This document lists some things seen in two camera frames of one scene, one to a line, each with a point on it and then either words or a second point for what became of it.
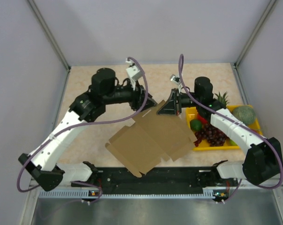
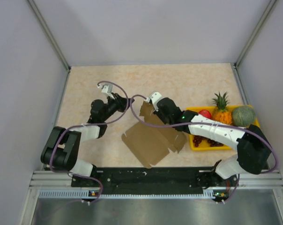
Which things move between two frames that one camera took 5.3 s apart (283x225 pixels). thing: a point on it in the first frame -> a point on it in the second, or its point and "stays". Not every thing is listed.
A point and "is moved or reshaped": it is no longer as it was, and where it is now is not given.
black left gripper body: x=136 y=104 -> x=114 y=104
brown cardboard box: x=152 y=138 is moved or reshaped
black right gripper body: x=185 y=101 -> x=165 y=119
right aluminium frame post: x=235 y=65 stays
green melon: x=246 y=114 stays
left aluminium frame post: x=49 y=34 stays
